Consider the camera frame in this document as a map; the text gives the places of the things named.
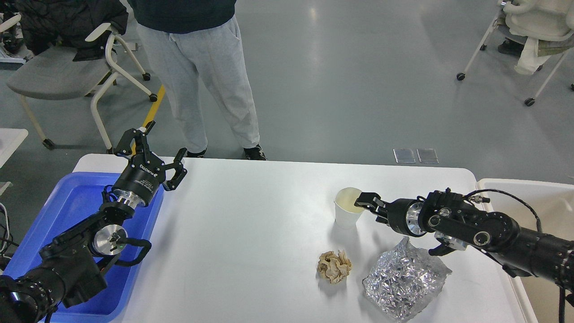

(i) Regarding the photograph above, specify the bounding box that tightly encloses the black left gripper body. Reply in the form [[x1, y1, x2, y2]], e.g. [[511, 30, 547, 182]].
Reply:
[[112, 155, 165, 207]]

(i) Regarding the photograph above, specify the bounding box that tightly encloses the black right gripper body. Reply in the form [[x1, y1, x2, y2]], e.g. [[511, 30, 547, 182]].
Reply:
[[375, 199, 427, 237]]

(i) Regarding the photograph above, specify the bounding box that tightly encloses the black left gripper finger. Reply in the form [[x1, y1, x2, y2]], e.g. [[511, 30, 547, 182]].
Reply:
[[113, 121, 156, 160], [161, 148, 188, 192]]

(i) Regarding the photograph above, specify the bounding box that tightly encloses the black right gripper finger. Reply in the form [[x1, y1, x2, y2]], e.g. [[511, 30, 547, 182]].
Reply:
[[357, 192, 386, 208], [354, 203, 385, 217]]

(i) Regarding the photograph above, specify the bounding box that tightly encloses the white paper cup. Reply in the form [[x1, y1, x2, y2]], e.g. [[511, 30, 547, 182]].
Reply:
[[334, 187, 365, 229]]

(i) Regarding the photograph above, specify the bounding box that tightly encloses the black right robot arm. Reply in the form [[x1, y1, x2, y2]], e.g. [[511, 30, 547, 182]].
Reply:
[[351, 188, 574, 323]]

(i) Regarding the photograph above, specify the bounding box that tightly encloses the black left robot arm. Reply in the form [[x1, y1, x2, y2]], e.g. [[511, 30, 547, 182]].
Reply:
[[1, 121, 188, 323]]

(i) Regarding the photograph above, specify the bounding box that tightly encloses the metal floor plate left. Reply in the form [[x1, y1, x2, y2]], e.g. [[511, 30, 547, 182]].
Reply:
[[393, 148, 416, 164]]

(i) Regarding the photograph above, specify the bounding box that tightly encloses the metal floor plate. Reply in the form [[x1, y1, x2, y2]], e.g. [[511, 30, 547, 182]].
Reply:
[[417, 148, 439, 164], [393, 148, 416, 164]]

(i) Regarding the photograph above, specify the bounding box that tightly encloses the metal floor plate right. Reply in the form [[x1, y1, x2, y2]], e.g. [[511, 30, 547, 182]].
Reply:
[[417, 148, 439, 164]]

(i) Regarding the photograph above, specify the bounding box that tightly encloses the crumpled aluminium foil sheet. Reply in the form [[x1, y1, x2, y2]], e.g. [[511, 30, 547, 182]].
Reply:
[[361, 236, 452, 323]]

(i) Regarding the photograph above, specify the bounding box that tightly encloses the yellow floor tape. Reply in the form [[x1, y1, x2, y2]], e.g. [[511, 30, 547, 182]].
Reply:
[[131, 85, 166, 156]]

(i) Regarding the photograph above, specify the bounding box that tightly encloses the crumpled brown paper ball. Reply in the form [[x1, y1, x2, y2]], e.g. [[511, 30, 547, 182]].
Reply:
[[317, 250, 352, 284]]

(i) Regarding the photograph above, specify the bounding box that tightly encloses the white side table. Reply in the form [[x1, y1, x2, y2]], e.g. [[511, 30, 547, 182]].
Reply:
[[0, 127, 29, 168]]

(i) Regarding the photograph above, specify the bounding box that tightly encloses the grey chair with jacket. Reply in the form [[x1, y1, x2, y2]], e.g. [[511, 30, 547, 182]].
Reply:
[[1, 0, 157, 153]]

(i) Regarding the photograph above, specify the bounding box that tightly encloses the person in grey trousers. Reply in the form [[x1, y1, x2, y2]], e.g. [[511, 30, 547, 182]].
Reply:
[[129, 0, 266, 160]]

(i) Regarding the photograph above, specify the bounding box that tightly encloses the beige plastic bin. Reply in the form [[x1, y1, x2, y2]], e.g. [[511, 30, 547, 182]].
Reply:
[[476, 179, 574, 323]]

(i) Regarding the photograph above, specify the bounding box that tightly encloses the white chair with cloth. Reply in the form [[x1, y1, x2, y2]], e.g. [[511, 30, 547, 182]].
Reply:
[[457, 0, 573, 107]]

